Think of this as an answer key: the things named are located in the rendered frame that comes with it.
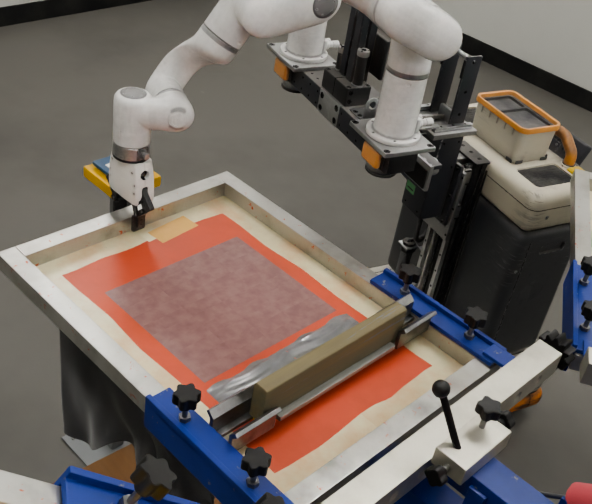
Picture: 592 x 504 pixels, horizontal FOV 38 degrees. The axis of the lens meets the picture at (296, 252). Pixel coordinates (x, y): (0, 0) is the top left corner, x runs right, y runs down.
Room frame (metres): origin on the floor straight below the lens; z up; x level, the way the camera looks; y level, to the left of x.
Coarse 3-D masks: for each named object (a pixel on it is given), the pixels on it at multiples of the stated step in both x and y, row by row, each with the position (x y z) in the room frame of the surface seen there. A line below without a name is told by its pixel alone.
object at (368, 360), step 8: (392, 344) 1.21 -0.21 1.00; (376, 352) 1.18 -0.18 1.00; (384, 352) 1.18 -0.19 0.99; (360, 360) 1.15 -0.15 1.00; (368, 360) 1.15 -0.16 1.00; (376, 360) 1.16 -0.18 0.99; (352, 368) 1.12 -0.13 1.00; (360, 368) 1.13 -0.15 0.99; (336, 376) 1.09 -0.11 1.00; (344, 376) 1.10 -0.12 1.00; (328, 384) 1.07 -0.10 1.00; (336, 384) 1.08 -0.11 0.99; (312, 392) 1.05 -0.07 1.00; (320, 392) 1.05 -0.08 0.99; (296, 400) 1.02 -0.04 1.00; (304, 400) 1.02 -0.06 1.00; (312, 400) 1.03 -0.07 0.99; (288, 408) 1.00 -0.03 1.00; (296, 408) 1.00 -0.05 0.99; (280, 416) 0.98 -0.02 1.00
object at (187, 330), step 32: (128, 256) 1.38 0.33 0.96; (160, 256) 1.40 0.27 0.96; (96, 288) 1.26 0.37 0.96; (128, 288) 1.28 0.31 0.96; (160, 288) 1.29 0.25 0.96; (192, 288) 1.31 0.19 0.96; (128, 320) 1.19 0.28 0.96; (160, 320) 1.20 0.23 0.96; (192, 320) 1.22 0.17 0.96; (224, 320) 1.23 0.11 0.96; (160, 352) 1.12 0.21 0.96; (192, 352) 1.13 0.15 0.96; (224, 352) 1.15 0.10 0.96; (256, 352) 1.16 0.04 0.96; (288, 416) 1.02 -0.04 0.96; (320, 416) 1.03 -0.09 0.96; (352, 416) 1.05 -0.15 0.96; (288, 448) 0.95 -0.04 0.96
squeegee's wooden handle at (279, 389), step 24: (384, 312) 1.21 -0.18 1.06; (336, 336) 1.12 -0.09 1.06; (360, 336) 1.14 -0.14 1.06; (384, 336) 1.19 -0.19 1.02; (312, 360) 1.05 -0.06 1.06; (336, 360) 1.09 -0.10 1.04; (264, 384) 0.98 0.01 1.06; (288, 384) 1.00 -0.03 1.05; (312, 384) 1.05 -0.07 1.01; (264, 408) 0.96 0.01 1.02
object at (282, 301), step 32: (224, 224) 1.55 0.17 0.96; (192, 256) 1.42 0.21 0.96; (224, 256) 1.44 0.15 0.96; (256, 256) 1.46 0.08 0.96; (224, 288) 1.33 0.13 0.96; (256, 288) 1.35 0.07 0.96; (288, 288) 1.37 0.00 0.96; (320, 288) 1.39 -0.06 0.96; (256, 320) 1.25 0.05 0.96; (288, 320) 1.27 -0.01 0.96; (320, 320) 1.28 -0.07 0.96; (352, 384) 1.12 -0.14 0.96; (384, 384) 1.14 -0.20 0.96
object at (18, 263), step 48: (192, 192) 1.60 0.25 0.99; (240, 192) 1.64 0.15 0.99; (48, 240) 1.34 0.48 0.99; (96, 240) 1.40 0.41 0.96; (288, 240) 1.53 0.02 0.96; (48, 288) 1.19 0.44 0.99; (96, 336) 1.09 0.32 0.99; (432, 336) 1.28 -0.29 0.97; (144, 384) 1.00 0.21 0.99; (384, 432) 0.99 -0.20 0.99; (336, 480) 0.87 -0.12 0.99
